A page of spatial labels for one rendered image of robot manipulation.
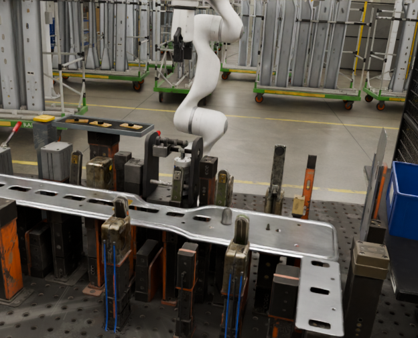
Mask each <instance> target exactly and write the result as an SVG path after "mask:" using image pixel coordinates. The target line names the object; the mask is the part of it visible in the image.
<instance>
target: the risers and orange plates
mask: <svg viewBox="0 0 418 338"><path fill-rule="evenodd" d="M16 206H17V205H16ZM16 223H17V235H18V242H19V253H20V260H21V271H22V273H24V274H29V276H32V277H36V278H42V279H44V278H45V277H46V276H47V275H48V274H49V273H50V272H51V271H52V270H53V269H54V261H53V252H52V236H51V227H50V223H48V221H47V219H43V220H42V211H41V210H40V209H33V208H29V207H21V206H17V219H16ZM209 246H210V244H209V243H203V242H200V243H199V244H198V279H197V282H196V291H195V294H194V302H197V303H201V304H203V302H204V299H205V297H206V295H207V292H208V267H209V257H210V249H209ZM136 261H137V262H136V265H135V283H136V284H135V300H137V301H141V302H146V303H148V302H151V300H152V299H153V297H154V296H155V293H156V292H157V290H158V289H159V287H160V286H161V283H162V282H163V247H162V248H161V249H160V250H159V251H158V241H156V240H152V239H147V241H146V242H145V243H144V244H143V246H142V247H141V248H140V250H139V251H138V252H137V253H136Z"/></svg>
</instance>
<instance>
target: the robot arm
mask: <svg viewBox="0 0 418 338"><path fill-rule="evenodd" d="M207 2H208V3H209V5H210V6H211V7H212V8H213V9H214V10H215V11H216V12H217V13H218V14H219V15H220V16H217V15H207V14H199V15H195V16H194V10H196V9H195V7H198V4H199V2H198V0H172V2H171V5H175V7H173V9H174V11H173V21H172V30H171V40H172V41H173V43H174V46H173V61H174V62H183V61H184V59H186V60H191V59H192V46H193V45H194V47H195V49H196V52H197V55H198V61H197V66H196V73H195V77H194V81H193V84H192V87H191V89H190V92H189V93H188V95H187V97H186V98H185V99H184V100H183V102H182V103H181V105H180V106H179V107H178V109H177V110H176V112H175V115H174V117H173V124H174V126H175V127H176V129H177V130H178V131H180V132H183V133H188V134H192V135H198V136H202V137H203V143H204V147H203V157H204V156H210V150H211V149H212V146H213V145H214V144H215V143H216V142H217V141H218V140H219V139H220V138H221V137H222V136H223V135H224V134H225V133H226V130H227V129H228V120H227V118H226V116H225V114H223V113H221V112H219V111H215V110H211V109H205V108H201V107H197V105H198V102H199V101H200V100H201V99H203V98H204V97H206V96H208V95H209V94H211V93H212V92H213V91H214V89H215V88H216V85H217V82H218V77H219V74H220V61H219V59H218V57H217V55H216V54H215V53H214V52H213V51H212V49H211V47H210V41H216V42H224V43H235V42H238V41H239V40H240V39H241V38H242V36H243V33H244V27H243V24H242V21H241V19H240V17H239V16H238V15H237V14H236V12H235V11H234V9H233V8H232V7H231V5H230V2H229V0H207ZM180 43H181V44H180ZM192 43H193V45H192ZM183 46H184V47H183Z"/></svg>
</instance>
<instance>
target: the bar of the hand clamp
mask: <svg viewBox="0 0 418 338"><path fill-rule="evenodd" d="M286 149H287V146H286V145H281V144H275V149H274V155H273V165H272V171H271V181H270V187H269V198H271V195H272V193H271V192H272V189H273V185H278V186H279V189H278V195H277V199H280V194H281V185H282V180H283V169H284V164H285V154H286Z"/></svg>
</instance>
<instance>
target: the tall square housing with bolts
mask: <svg viewBox="0 0 418 338"><path fill-rule="evenodd" d="M72 152H73V144H71V143H66V142H52V143H50V144H48V145H46V146H44V147H42V148H41V157H42V172H43V178H42V180H50V181H55V182H63V183H68V184H69V181H70V158H71V153H72ZM46 195H47V196H56V195H57V194H56V193H52V192H46Z"/></svg>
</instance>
